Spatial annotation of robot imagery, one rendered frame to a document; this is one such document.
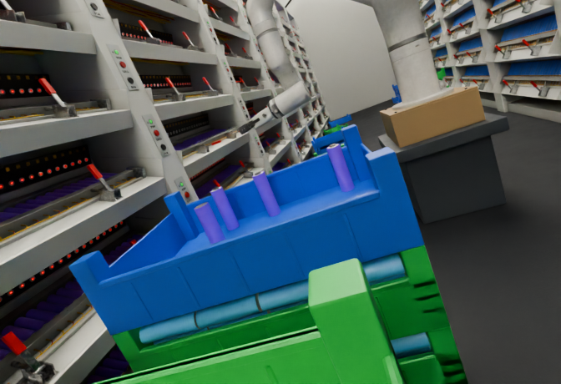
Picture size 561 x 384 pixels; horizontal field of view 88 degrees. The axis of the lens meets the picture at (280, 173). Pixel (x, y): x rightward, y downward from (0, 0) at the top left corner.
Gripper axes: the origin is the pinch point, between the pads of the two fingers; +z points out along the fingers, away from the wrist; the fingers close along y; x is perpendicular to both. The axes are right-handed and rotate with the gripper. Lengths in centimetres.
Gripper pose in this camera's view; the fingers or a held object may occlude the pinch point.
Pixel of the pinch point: (245, 128)
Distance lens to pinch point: 129.6
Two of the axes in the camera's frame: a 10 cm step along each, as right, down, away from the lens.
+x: -5.2, -8.4, -1.5
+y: 2.3, -3.1, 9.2
